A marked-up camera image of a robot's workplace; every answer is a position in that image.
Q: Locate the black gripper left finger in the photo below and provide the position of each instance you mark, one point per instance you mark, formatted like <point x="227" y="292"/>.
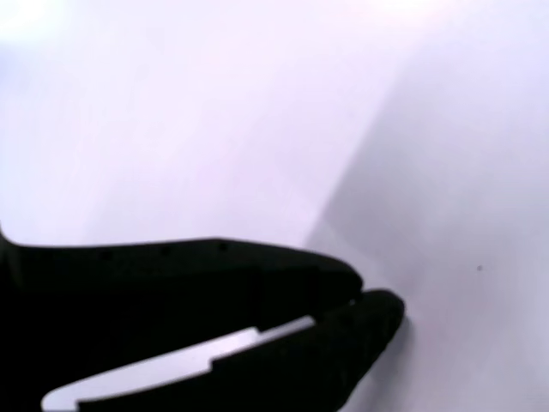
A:
<point x="171" y="292"/>

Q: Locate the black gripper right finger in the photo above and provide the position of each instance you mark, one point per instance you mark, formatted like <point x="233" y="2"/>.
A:
<point x="309" y="369"/>

